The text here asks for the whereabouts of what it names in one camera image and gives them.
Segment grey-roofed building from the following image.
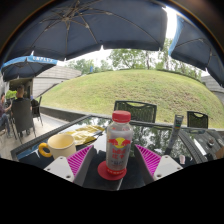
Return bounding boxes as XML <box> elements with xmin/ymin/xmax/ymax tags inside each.
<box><xmin>199</xmin><ymin>74</ymin><xmax>224</xmax><ymax>104</ymax></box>
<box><xmin>32</xmin><ymin>65</ymin><xmax>83</xmax><ymax>99</ymax></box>

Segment yellow foil packet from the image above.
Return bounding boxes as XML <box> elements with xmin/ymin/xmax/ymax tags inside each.
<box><xmin>64</xmin><ymin>124</ymin><xmax>106</xmax><ymax>146</ymax></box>

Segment cream mug with yellow handle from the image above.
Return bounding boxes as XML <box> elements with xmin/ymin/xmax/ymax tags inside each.
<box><xmin>38</xmin><ymin>133</ymin><xmax>77</xmax><ymax>160</ymax></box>

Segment black mesh patio chair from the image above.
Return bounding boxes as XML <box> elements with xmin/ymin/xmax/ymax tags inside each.
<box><xmin>186</xmin><ymin>110</ymin><xmax>209</xmax><ymax>129</ymax></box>
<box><xmin>113</xmin><ymin>100</ymin><xmax>158</xmax><ymax>124</ymax></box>

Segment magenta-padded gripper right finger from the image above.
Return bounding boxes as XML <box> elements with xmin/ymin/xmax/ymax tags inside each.
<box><xmin>133</xmin><ymin>144</ymin><xmax>184</xmax><ymax>186</ymax></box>

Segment dark wicker chair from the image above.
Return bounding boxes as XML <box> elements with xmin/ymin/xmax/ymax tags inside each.
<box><xmin>11</xmin><ymin>98</ymin><xmax>38</xmax><ymax>138</ymax></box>
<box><xmin>31</xmin><ymin>95</ymin><xmax>44</xmax><ymax>127</ymax></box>

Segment red-capped clear drink bottle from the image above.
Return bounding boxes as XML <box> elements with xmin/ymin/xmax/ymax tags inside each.
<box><xmin>105</xmin><ymin>110</ymin><xmax>134</xmax><ymax>177</ymax></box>

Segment navy umbrella with blue rim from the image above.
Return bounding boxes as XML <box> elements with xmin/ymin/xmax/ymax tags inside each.
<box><xmin>0</xmin><ymin>54</ymin><xmax>59</xmax><ymax>83</ymax></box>

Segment person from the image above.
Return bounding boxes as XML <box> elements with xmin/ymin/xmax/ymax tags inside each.
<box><xmin>0</xmin><ymin>93</ymin><xmax>13</xmax><ymax>136</ymax></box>
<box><xmin>13</xmin><ymin>84</ymin><xmax>34</xmax><ymax>104</ymax></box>

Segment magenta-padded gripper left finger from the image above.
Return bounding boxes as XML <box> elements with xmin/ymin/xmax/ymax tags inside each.
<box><xmin>43</xmin><ymin>144</ymin><xmax>98</xmax><ymax>188</ymax></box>

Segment tall slim grey tube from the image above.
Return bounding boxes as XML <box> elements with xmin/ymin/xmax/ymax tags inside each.
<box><xmin>164</xmin><ymin>114</ymin><xmax>185</xmax><ymax>156</ymax></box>

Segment flat round red coaster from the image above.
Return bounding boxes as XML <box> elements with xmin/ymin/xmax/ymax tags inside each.
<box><xmin>97</xmin><ymin>160</ymin><xmax>128</xmax><ymax>181</ymax></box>

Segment dark slatted table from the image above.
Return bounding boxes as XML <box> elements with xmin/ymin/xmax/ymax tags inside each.
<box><xmin>176</xmin><ymin>128</ymin><xmax>224</xmax><ymax>164</ymax></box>

